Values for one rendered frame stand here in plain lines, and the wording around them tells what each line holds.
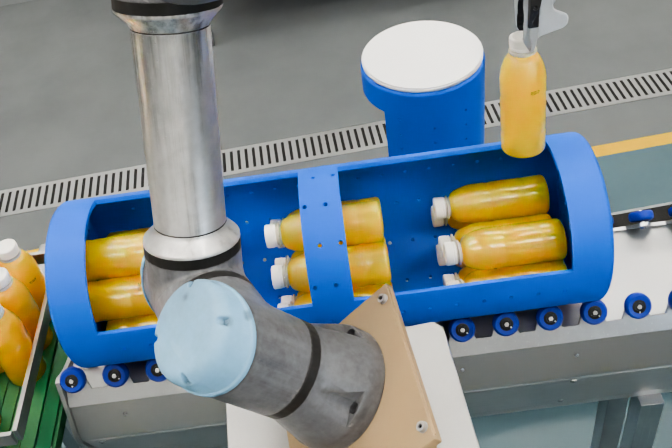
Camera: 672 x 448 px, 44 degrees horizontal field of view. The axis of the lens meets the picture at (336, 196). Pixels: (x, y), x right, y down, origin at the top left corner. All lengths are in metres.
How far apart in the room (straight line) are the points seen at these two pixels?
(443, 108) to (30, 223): 1.98
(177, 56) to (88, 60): 3.34
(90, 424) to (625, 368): 0.95
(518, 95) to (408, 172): 0.31
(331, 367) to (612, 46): 3.03
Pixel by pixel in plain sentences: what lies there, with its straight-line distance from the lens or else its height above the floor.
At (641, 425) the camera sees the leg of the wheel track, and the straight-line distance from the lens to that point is 1.86.
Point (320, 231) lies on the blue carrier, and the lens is 1.27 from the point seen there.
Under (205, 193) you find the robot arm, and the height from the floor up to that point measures 1.50.
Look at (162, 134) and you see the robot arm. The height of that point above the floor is 1.57.
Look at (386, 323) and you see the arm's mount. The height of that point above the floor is 1.32.
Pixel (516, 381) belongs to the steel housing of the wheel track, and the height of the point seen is 0.84.
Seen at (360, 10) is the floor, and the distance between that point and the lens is 4.14.
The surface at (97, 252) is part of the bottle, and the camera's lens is 1.40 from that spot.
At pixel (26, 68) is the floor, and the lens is 4.32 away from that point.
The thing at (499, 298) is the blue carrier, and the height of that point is 1.08.
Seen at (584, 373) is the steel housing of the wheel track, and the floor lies 0.84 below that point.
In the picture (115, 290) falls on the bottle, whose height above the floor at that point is 1.13.
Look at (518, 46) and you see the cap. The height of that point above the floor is 1.43.
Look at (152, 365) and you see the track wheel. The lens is 1.48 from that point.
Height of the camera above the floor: 2.11
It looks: 43 degrees down
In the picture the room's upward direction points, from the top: 9 degrees counter-clockwise
